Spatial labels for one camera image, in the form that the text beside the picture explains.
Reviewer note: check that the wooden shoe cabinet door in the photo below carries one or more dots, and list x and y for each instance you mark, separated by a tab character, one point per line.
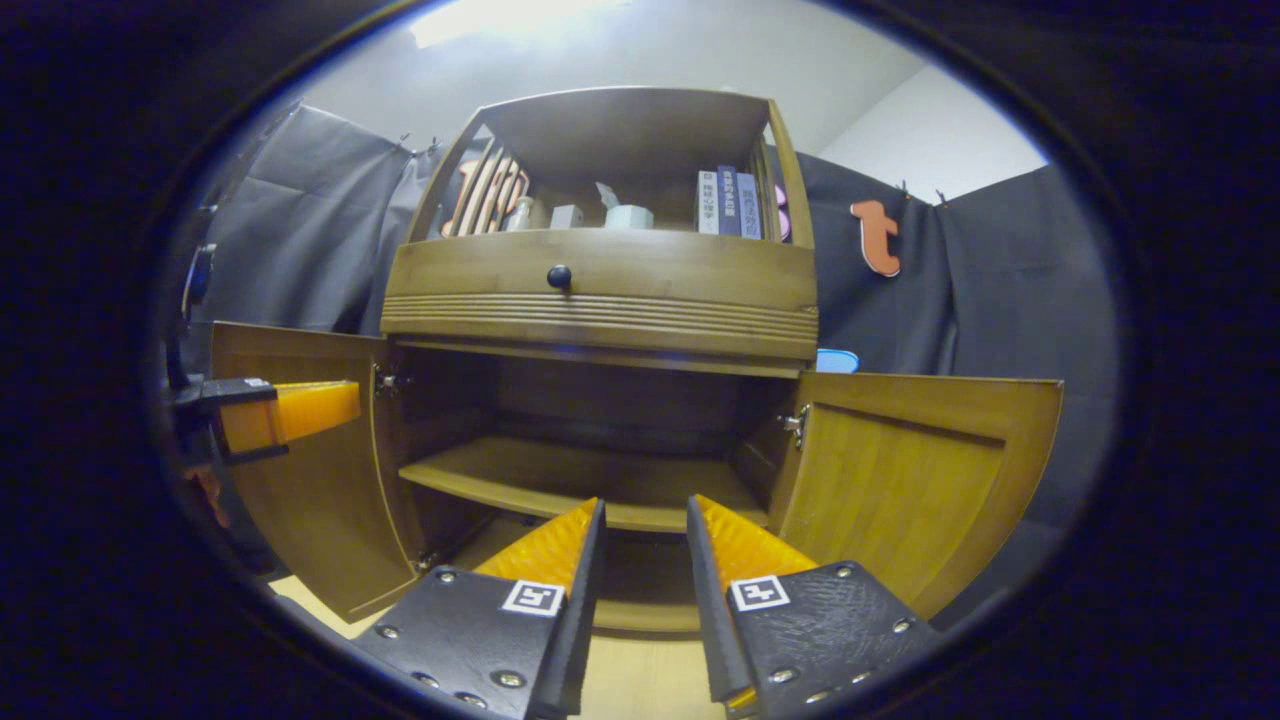
320	500
900	480

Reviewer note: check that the white mug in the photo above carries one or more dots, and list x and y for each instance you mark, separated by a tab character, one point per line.
630	217

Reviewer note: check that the wooden inner shelf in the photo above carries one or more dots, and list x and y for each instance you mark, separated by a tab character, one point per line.
560	475

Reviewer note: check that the pale utensil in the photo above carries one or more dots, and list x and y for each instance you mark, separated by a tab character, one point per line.
607	195

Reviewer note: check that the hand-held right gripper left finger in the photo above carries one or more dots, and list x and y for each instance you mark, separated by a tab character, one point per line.
580	610

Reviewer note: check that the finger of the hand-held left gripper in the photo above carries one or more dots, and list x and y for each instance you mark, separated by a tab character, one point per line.
240	390

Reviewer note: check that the dark blue book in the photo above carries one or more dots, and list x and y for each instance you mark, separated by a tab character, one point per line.
729	200

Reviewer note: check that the white book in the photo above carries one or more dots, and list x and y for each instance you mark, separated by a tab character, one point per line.
708	205

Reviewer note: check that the wooden double-door shoe cabinet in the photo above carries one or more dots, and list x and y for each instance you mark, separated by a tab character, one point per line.
620	130

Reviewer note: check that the small white box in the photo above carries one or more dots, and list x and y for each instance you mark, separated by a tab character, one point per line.
566	217

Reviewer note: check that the ceiling light panel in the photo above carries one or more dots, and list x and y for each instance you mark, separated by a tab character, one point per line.
500	18

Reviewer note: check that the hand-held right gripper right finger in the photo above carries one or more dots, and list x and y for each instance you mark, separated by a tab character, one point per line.
705	620

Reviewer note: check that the black backdrop cloth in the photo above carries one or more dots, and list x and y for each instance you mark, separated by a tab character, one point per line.
1000	300

